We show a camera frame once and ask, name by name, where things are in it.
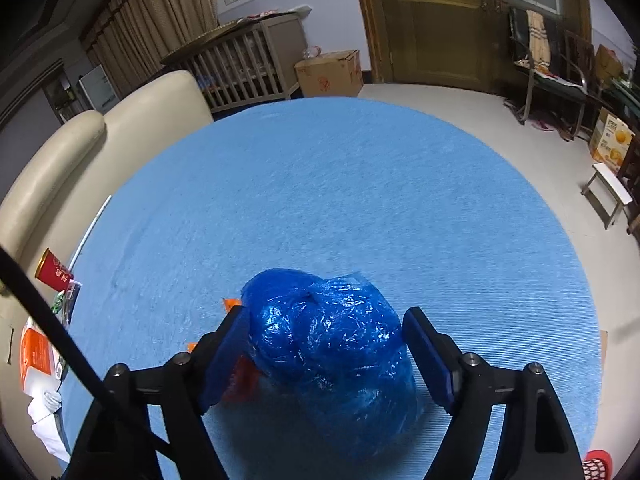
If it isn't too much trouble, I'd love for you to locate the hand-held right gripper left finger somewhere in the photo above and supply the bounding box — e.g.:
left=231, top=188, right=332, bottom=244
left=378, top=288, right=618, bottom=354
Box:
left=65, top=305, right=251, bottom=480

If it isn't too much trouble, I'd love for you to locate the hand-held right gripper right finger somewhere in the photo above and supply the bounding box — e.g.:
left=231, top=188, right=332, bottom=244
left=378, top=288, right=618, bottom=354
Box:
left=402, top=306, right=586, bottom=480

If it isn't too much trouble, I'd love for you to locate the orange mesh net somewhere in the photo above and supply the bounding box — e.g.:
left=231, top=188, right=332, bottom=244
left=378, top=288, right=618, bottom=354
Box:
left=187, top=297, right=258, bottom=403

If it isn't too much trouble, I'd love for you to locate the blue plastic bag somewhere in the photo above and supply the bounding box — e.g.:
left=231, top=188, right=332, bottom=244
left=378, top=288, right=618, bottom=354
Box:
left=241, top=269, right=418, bottom=461

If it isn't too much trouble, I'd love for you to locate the red plastic basket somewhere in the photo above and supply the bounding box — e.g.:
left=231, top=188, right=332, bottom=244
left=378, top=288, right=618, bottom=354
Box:
left=580, top=450, right=615, bottom=480

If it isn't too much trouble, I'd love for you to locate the green small packet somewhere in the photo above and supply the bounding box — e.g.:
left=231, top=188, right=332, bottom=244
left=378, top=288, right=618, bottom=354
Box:
left=50, top=280, right=83, bottom=321

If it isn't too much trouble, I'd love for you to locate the thin white stick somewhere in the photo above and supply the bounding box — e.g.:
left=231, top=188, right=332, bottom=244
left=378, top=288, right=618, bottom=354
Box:
left=70, top=195, right=112, bottom=268

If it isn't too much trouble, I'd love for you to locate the orange flat carton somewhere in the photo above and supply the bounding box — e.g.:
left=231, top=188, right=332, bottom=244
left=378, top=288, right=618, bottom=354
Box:
left=20, top=325, right=57, bottom=393

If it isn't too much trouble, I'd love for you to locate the red paper cup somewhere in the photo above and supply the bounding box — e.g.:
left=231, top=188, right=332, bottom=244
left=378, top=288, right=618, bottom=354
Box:
left=35, top=247, right=73, bottom=292

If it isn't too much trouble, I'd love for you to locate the white crumpled paper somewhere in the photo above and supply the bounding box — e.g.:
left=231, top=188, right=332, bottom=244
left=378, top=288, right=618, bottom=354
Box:
left=27, top=390, right=71, bottom=463

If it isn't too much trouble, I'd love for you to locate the beige leather chair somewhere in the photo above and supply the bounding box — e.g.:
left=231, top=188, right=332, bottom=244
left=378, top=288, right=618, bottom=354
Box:
left=102, top=70, right=216, bottom=196
left=0, top=280, right=36, bottom=426
left=0, top=110, right=107, bottom=271

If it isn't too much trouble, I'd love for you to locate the small white stool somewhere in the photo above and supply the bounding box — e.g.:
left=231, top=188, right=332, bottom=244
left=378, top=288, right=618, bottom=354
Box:
left=581, top=162, right=632, bottom=230

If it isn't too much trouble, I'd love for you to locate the orange printed carton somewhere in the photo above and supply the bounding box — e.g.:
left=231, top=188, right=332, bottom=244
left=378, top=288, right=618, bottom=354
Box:
left=589, top=107, right=635, bottom=171

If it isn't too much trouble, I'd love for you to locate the wooden baby crib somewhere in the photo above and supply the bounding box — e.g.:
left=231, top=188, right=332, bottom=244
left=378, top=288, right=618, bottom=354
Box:
left=160, top=10, right=307, bottom=113

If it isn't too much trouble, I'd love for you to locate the white standing appliance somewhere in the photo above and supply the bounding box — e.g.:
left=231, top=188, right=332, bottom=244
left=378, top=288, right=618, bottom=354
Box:
left=78, top=65, right=121, bottom=113

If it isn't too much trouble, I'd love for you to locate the brown cardboard box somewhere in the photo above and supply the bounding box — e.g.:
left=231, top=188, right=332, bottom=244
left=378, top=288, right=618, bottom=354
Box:
left=294, top=50, right=364, bottom=98

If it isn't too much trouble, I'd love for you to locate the brown wooden door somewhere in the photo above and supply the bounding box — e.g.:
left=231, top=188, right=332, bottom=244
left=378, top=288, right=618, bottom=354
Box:
left=348, top=0, right=516, bottom=96

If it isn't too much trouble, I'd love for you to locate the beige checked scarf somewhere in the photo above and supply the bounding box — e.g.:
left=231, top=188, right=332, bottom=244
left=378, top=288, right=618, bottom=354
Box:
left=526, top=10, right=551, bottom=68

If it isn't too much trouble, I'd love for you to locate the tan cardboard box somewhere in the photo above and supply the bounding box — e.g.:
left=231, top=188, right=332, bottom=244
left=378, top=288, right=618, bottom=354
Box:
left=595, top=44, right=623, bottom=81

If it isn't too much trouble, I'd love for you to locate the beige pleated curtain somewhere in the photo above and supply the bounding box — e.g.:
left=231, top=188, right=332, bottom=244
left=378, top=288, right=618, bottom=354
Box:
left=80, top=0, right=219, bottom=101

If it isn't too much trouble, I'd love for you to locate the metal frame chair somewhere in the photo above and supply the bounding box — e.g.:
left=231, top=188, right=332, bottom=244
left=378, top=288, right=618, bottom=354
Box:
left=507, top=7, right=596, bottom=141

